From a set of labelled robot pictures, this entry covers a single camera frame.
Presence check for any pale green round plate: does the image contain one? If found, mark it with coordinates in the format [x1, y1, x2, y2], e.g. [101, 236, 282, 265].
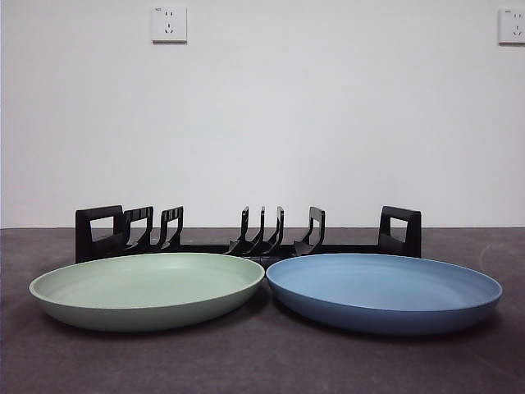
[28, 251, 267, 332]

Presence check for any blue round plate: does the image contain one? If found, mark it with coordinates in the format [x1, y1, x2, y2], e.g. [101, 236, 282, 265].
[266, 251, 504, 337]

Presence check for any black plastic plate rack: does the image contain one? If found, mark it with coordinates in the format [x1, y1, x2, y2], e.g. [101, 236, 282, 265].
[75, 204, 423, 268]

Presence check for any white wall socket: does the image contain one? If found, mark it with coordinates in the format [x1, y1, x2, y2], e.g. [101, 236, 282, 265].
[151, 6, 189, 44]
[498, 7, 525, 45]

